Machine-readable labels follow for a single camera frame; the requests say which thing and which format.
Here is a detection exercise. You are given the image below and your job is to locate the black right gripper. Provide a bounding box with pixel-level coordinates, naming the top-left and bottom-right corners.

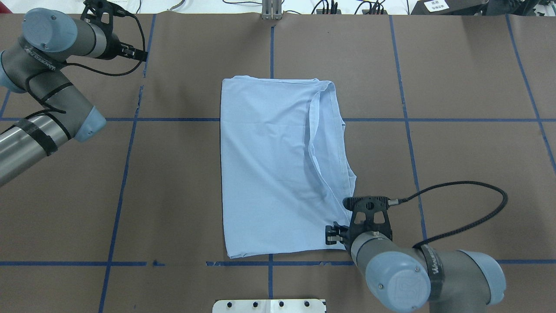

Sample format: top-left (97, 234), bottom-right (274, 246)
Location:
top-left (325, 196), bottom-right (393, 249)

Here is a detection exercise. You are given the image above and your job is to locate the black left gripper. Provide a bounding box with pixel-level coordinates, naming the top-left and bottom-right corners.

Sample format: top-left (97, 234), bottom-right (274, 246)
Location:
top-left (81, 0), bottom-right (149, 62)

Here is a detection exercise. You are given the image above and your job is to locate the light blue t-shirt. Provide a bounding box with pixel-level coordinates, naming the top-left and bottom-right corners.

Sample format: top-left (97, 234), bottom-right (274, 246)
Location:
top-left (220, 76), bottom-right (356, 259)

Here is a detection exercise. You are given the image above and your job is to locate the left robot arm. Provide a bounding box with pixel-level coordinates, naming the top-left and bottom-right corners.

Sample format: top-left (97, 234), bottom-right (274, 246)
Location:
top-left (0, 0), bottom-right (149, 186)

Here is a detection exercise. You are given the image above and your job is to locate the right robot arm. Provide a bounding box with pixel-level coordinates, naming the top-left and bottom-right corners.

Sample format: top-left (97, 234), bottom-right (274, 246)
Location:
top-left (325, 196), bottom-right (507, 313)

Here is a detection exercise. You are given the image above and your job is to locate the black usb hub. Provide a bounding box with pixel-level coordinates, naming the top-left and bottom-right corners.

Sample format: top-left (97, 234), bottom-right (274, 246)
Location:
top-left (310, 0), bottom-right (341, 15)

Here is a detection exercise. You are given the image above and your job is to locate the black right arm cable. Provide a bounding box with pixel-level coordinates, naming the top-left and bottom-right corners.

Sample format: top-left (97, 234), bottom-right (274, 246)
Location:
top-left (388, 181), bottom-right (509, 250)

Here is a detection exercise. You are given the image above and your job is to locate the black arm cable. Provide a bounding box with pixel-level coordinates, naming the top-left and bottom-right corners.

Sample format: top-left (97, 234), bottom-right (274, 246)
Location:
top-left (388, 181), bottom-right (509, 250)
top-left (26, 10), bottom-right (147, 113)

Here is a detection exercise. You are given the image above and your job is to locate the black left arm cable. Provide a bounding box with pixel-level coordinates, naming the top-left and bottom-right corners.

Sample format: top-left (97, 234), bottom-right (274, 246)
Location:
top-left (26, 10), bottom-right (147, 113)

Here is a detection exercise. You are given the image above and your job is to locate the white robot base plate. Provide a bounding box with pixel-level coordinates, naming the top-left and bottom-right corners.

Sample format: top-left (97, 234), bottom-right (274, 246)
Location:
top-left (212, 299), bottom-right (328, 313)

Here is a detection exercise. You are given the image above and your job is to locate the aluminium frame post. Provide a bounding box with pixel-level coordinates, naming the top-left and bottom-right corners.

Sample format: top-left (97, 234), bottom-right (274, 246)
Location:
top-left (261, 0), bottom-right (283, 20)

